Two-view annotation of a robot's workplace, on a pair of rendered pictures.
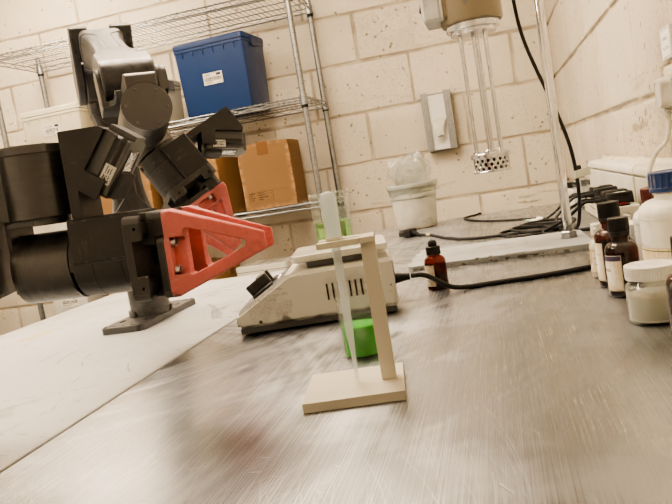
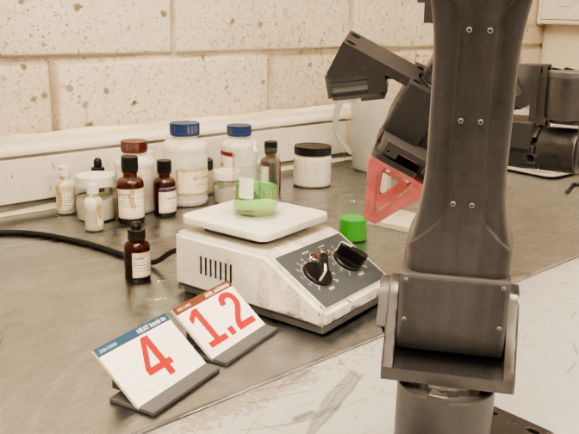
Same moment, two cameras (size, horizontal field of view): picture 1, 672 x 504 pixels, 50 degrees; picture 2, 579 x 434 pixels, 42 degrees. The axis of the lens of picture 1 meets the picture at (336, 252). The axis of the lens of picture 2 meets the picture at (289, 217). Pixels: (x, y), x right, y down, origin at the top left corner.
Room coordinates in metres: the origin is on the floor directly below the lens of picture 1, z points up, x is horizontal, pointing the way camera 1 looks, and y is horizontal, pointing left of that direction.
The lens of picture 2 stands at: (1.57, 0.47, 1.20)
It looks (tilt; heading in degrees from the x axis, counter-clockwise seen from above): 15 degrees down; 214
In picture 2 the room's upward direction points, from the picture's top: 1 degrees clockwise
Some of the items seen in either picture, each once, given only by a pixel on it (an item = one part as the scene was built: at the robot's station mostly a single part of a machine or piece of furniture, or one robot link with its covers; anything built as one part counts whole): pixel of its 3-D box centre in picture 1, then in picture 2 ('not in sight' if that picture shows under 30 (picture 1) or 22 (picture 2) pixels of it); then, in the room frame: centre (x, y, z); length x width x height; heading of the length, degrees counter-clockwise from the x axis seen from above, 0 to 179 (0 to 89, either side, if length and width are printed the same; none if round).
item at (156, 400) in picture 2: not in sight; (158, 361); (1.15, 0.06, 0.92); 0.09 x 0.06 x 0.04; 5
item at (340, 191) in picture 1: (333, 217); (255, 181); (0.92, 0.00, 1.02); 0.06 x 0.05 x 0.08; 40
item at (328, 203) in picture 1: (330, 219); not in sight; (0.57, 0.00, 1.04); 0.01 x 0.01 x 0.04; 84
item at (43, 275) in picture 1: (55, 258); (562, 145); (0.59, 0.23, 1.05); 0.07 x 0.06 x 0.07; 85
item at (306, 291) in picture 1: (325, 284); (274, 259); (0.92, 0.02, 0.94); 0.22 x 0.13 x 0.08; 87
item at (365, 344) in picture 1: (360, 324); (353, 218); (0.69, -0.01, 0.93); 0.04 x 0.04 x 0.06
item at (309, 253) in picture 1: (339, 248); (256, 216); (0.92, -0.01, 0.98); 0.12 x 0.12 x 0.01; 87
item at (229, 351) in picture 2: not in sight; (226, 320); (1.05, 0.06, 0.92); 0.09 x 0.06 x 0.04; 5
